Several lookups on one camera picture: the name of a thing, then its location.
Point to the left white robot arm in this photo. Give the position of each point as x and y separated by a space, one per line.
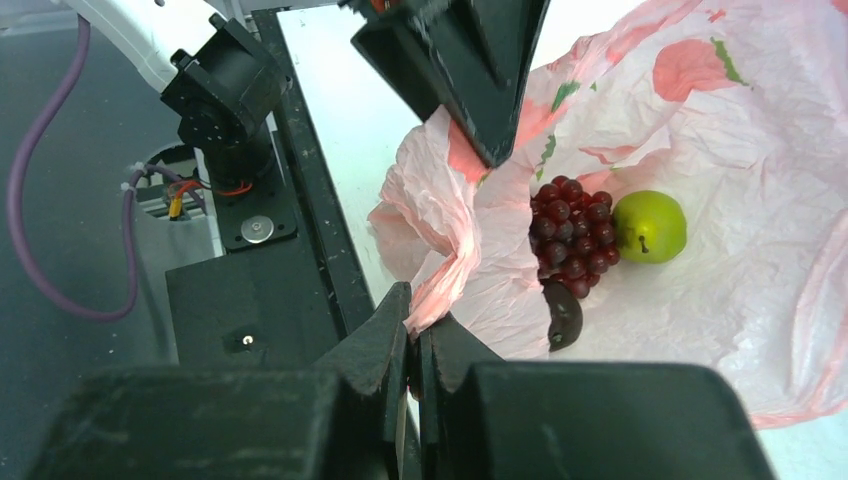
211 71

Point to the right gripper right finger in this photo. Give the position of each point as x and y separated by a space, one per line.
483 417

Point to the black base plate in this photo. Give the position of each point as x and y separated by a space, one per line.
288 289

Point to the red fake grapes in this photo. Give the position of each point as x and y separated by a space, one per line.
572 235

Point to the green fake pear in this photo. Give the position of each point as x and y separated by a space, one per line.
650 227

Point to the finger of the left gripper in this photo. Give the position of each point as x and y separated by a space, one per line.
470 57

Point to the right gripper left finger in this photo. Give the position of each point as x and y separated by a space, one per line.
343 417

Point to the pink plastic bag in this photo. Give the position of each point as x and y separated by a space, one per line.
692 161

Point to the dark brown fake fruit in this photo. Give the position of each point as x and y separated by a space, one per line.
566 316

